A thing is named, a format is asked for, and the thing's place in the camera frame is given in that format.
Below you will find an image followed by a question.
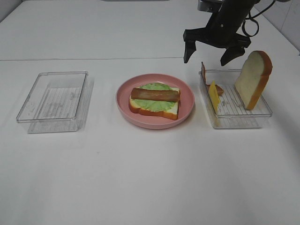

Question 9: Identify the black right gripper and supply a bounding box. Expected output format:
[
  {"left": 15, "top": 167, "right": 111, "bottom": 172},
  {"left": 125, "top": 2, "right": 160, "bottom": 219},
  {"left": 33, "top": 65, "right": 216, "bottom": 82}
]
[{"left": 183, "top": 0, "right": 258, "bottom": 66}]

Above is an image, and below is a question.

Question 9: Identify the bacon strip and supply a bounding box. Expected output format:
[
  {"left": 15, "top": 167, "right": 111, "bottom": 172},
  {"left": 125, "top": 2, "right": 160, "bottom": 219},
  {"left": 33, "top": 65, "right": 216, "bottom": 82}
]
[
  {"left": 201, "top": 61, "right": 224, "bottom": 96},
  {"left": 130, "top": 88, "right": 180, "bottom": 102}
]

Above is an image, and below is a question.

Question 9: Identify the yellow cheese slice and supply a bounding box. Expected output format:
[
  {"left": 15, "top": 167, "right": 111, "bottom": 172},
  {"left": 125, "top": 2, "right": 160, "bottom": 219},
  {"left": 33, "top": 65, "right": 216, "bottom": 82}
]
[{"left": 209, "top": 81, "right": 220, "bottom": 127}]

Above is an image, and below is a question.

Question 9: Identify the bread slice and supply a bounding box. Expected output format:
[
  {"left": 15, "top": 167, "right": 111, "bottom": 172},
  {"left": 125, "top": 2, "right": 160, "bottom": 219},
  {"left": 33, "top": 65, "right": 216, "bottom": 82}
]
[
  {"left": 234, "top": 51, "right": 273, "bottom": 110},
  {"left": 129, "top": 88, "right": 180, "bottom": 120}
]

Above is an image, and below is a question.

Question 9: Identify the green lettuce leaf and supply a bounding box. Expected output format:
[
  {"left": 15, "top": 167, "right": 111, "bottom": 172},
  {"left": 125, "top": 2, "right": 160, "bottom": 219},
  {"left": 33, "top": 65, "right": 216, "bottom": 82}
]
[{"left": 129, "top": 83, "right": 177, "bottom": 112}]

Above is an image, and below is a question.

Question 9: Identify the pink round plate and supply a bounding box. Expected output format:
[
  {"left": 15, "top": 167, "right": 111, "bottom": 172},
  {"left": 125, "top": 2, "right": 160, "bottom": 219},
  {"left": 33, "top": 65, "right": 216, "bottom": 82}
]
[{"left": 116, "top": 74, "right": 195, "bottom": 129}]

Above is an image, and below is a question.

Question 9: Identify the clear right plastic tray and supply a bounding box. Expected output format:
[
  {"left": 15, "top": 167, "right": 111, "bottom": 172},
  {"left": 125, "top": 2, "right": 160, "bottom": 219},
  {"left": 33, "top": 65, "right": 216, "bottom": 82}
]
[{"left": 199, "top": 69, "right": 272, "bottom": 129}]

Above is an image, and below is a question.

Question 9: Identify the clear plastic tray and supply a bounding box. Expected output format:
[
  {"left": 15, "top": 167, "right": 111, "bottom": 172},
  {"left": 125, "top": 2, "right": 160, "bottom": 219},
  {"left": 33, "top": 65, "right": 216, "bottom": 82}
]
[
  {"left": 199, "top": 69, "right": 272, "bottom": 129},
  {"left": 16, "top": 71, "right": 93, "bottom": 134}
]

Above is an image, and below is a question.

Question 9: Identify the clear left plastic tray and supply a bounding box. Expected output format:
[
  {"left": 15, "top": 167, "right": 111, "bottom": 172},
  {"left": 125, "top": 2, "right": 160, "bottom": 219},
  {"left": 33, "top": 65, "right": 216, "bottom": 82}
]
[{"left": 16, "top": 71, "right": 93, "bottom": 134}]

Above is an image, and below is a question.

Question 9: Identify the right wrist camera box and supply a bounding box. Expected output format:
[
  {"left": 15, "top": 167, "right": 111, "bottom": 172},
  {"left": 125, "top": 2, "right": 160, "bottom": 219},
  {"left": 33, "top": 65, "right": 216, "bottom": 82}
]
[{"left": 197, "top": 0, "right": 223, "bottom": 13}]

